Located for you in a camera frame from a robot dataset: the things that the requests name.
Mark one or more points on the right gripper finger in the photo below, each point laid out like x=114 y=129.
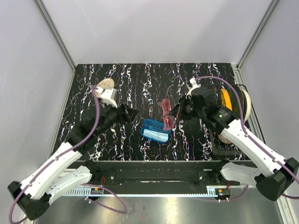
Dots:
x=174 y=113
x=180 y=104

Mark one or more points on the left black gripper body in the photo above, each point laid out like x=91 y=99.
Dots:
x=114 y=115

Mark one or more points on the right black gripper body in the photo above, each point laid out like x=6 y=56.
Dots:
x=187 y=109

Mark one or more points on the red frame sunglasses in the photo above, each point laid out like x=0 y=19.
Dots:
x=167 y=119

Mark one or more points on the blue glasses case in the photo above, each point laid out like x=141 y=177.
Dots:
x=154 y=130

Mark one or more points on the light blue cleaning cloth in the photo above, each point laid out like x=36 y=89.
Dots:
x=156 y=136

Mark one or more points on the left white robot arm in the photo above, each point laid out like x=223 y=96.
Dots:
x=36 y=193

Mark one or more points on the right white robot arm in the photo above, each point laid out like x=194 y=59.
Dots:
x=272 y=174

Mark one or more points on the speckled oval stone coaster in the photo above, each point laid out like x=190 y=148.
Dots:
x=105 y=85

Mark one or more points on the yellow plate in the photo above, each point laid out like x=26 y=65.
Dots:
x=225 y=99

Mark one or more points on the dark green plate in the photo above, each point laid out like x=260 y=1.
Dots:
x=234 y=101

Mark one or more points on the pink patterned mug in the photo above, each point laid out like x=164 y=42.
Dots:
x=224 y=139

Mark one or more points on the cream white plate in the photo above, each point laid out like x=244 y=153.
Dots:
x=247 y=105

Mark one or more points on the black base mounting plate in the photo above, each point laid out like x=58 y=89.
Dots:
x=158 y=174

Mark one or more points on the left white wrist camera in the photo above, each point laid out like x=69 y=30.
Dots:
x=108 y=96

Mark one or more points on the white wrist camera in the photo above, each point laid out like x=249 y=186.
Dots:
x=108 y=96
x=194 y=85

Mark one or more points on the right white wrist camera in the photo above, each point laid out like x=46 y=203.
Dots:
x=194 y=85

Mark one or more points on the black wire dish rack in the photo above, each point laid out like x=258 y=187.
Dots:
x=218 y=147

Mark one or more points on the white cable duct strip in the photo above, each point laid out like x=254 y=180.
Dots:
x=199 y=191

